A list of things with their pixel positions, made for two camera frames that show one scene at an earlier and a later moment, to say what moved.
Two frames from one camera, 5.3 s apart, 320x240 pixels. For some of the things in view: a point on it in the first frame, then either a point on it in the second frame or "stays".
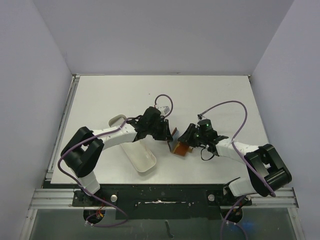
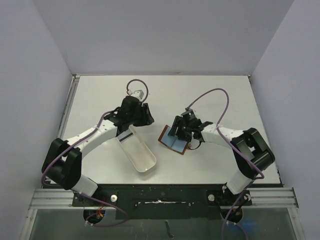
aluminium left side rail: x=49 y=174 stays
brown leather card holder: x=176 y=146 stays
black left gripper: x=165 y=134 to x=146 y=118
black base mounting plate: x=139 y=202 stays
